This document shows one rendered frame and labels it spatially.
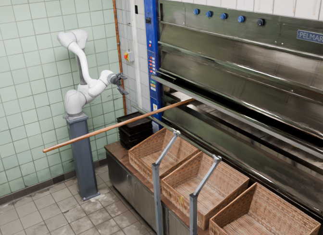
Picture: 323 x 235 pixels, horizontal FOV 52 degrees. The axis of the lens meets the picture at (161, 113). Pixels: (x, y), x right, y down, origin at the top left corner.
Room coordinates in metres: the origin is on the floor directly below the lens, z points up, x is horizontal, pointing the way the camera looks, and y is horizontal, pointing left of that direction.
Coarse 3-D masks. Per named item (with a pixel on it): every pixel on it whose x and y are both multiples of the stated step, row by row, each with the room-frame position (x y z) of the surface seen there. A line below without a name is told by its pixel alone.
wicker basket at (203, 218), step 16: (192, 160) 2.51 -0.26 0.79; (208, 160) 2.49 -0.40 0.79; (176, 176) 2.41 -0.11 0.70; (192, 176) 2.51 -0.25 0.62; (224, 176) 2.31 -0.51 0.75; (240, 176) 2.19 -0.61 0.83; (176, 192) 2.15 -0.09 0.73; (192, 192) 2.32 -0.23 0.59; (208, 192) 2.31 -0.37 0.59; (224, 192) 2.26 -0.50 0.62; (240, 192) 2.08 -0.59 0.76; (208, 208) 2.11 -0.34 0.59; (208, 224) 1.90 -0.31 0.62
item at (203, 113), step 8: (168, 96) 3.09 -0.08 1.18; (184, 104) 2.87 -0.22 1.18; (192, 112) 2.76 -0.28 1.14; (200, 112) 2.68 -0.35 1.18; (208, 112) 2.67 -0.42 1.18; (208, 120) 2.58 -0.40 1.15; (216, 120) 2.51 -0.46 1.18; (224, 128) 2.41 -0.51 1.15; (232, 128) 2.35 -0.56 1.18; (240, 136) 2.27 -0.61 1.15; (248, 136) 2.21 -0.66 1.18; (256, 136) 2.21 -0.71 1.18; (256, 144) 2.13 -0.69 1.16; (264, 144) 2.09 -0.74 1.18; (272, 144) 2.09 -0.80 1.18; (272, 152) 2.01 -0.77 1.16; (280, 152) 1.97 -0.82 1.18; (288, 152) 1.97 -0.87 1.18; (288, 160) 1.90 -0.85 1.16; (296, 160) 1.87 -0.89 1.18; (304, 168) 1.80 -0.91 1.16; (312, 168) 1.77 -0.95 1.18; (320, 168) 1.76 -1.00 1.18; (320, 176) 1.70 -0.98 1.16
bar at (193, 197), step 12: (156, 120) 2.59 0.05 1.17; (168, 144) 2.32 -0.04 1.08; (192, 144) 2.17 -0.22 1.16; (216, 156) 1.97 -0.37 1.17; (156, 168) 2.23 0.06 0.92; (156, 180) 2.22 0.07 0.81; (204, 180) 1.89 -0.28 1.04; (156, 192) 2.22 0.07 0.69; (156, 204) 2.22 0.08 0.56; (192, 204) 1.82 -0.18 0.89; (156, 216) 2.24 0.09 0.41; (192, 216) 1.82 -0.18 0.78; (156, 228) 2.25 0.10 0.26; (192, 228) 1.82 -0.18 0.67
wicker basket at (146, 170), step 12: (156, 132) 3.01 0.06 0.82; (168, 132) 3.03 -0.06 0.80; (144, 144) 2.93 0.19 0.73; (156, 144) 3.00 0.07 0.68; (180, 144) 2.84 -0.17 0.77; (132, 156) 2.77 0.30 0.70; (144, 156) 2.92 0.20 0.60; (156, 156) 2.92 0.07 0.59; (168, 156) 2.91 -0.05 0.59; (180, 156) 2.79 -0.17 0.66; (192, 156) 2.57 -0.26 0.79; (144, 168) 2.58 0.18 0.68; (168, 168) 2.70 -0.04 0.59; (192, 168) 2.57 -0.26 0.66; (180, 180) 2.49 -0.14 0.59
